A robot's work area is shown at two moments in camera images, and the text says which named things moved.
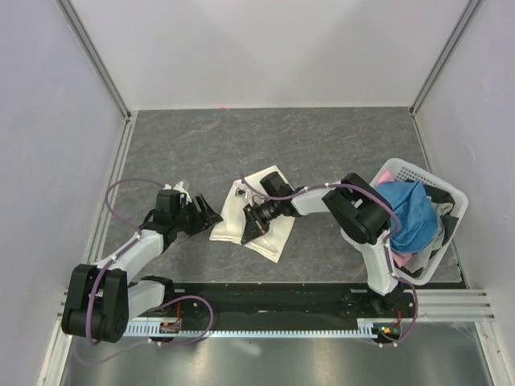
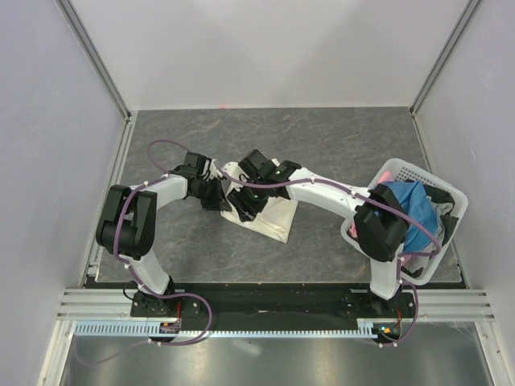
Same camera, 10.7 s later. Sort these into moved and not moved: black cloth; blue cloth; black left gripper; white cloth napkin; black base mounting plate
Moved: white cloth napkin; black left gripper
Not moved: black cloth; black base mounting plate; blue cloth
